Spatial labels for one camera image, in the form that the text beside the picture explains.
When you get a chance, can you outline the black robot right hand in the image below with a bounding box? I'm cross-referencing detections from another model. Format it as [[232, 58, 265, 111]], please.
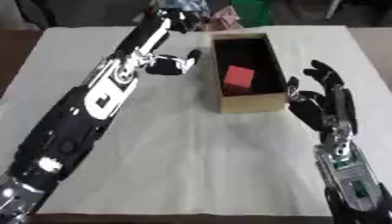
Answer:
[[284, 59, 361, 138]]

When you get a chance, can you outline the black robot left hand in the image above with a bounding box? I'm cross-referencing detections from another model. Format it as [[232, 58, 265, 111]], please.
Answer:
[[115, 7, 207, 76]]

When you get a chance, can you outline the tan cardboard box, dark inside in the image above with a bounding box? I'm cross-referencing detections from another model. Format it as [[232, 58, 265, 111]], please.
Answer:
[[208, 31, 290, 115]]

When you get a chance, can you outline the red cube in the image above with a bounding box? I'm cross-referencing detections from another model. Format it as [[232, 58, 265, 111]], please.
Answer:
[[221, 65, 256, 90]]

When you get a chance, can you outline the pink object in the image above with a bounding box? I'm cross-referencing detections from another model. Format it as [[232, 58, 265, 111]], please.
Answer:
[[209, 5, 242, 31]]

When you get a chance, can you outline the green container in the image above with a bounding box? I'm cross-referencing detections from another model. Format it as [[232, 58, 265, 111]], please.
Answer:
[[229, 0, 273, 28]]

